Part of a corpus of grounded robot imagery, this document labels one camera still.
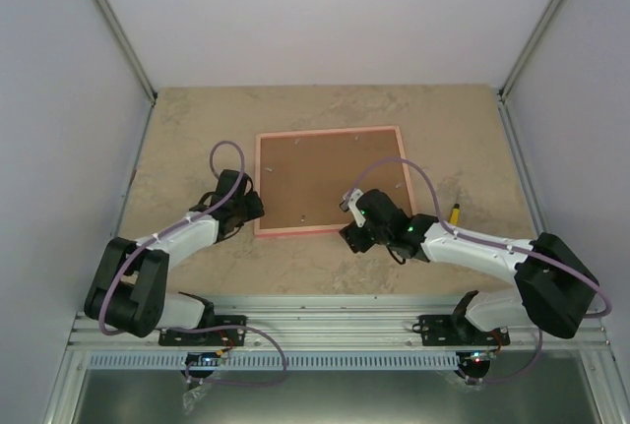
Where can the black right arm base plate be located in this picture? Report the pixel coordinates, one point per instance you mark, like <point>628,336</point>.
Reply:
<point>446,330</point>

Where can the aluminium corner post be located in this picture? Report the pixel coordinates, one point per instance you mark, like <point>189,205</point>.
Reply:
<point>549,14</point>
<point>123,42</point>

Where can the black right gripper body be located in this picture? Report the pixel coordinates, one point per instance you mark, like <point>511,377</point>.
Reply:
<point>353,237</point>

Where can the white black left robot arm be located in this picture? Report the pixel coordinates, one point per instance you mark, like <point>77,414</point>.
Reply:
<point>129,286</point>

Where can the grey slotted cable duct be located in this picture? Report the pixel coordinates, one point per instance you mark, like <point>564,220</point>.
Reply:
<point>273,361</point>

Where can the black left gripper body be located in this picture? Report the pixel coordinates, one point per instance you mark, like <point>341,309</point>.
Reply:
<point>249,213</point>

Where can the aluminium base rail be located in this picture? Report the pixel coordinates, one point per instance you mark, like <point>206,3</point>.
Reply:
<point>339,322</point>

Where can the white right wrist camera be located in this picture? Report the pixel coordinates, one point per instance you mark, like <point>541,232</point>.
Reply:
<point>349,204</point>

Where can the left aluminium corner post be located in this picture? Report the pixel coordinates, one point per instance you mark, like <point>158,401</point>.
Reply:
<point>123,42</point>

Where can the yellow screwdriver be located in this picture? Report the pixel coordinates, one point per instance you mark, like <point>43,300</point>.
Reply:
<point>455,214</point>

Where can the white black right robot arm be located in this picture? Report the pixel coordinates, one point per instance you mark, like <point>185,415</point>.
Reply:
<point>549,286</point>

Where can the right aluminium corner post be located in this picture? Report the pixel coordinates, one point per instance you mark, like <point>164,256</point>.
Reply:
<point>549,14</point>

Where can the pink picture frame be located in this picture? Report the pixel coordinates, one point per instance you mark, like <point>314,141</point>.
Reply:
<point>302,176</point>

